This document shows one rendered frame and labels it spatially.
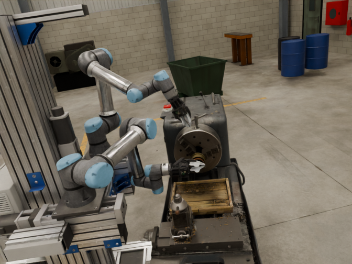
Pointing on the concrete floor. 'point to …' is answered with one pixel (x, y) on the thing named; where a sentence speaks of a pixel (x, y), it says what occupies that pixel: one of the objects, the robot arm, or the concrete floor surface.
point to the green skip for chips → (198, 75)
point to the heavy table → (242, 44)
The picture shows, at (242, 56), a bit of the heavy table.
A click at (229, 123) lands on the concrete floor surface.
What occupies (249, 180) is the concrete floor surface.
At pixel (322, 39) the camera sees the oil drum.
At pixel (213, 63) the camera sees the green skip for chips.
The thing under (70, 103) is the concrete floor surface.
